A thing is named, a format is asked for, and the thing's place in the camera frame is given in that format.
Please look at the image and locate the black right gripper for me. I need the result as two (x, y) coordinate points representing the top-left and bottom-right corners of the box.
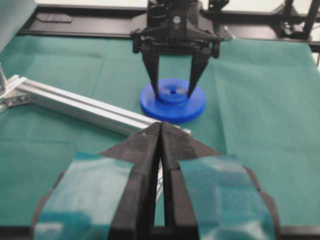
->
(130, 0), (224, 97)

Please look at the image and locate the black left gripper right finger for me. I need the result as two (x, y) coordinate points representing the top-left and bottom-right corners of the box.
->
(160, 122), (281, 240)

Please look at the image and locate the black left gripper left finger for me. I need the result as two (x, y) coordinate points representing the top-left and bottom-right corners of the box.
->
(32, 122), (161, 240)

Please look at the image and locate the blue plastic gear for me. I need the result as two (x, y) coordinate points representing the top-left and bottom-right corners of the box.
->
(139, 78), (206, 124)

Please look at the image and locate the green table mat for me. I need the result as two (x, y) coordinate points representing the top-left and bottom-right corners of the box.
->
(0, 35), (320, 226)

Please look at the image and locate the black aluminium frame rail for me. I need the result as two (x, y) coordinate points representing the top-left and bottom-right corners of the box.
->
(18, 3), (320, 53)

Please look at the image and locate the silver aluminium extrusion frame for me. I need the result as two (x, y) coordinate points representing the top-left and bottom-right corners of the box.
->
(0, 63), (192, 141)

